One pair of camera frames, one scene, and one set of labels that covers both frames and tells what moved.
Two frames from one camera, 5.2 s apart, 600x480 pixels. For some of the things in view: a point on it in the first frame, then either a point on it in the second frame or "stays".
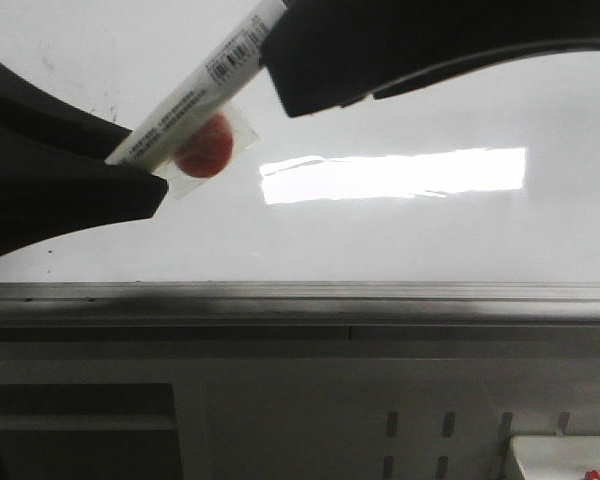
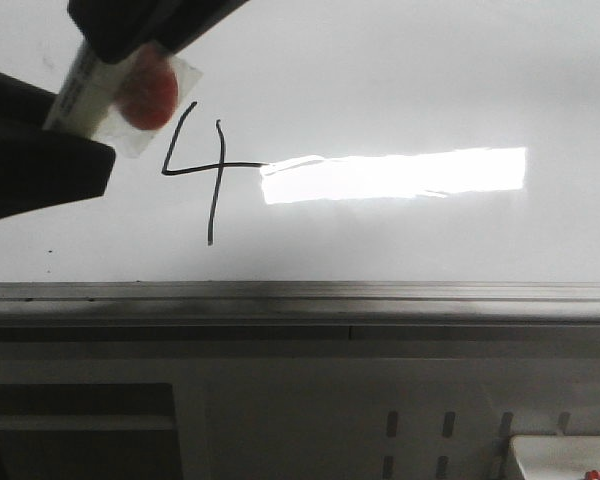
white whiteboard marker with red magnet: x=200 y=127 to x=125 y=101
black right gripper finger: x=327 y=53 to x=110 y=29
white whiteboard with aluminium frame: x=481 y=204 stays
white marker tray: x=567 y=457 stays
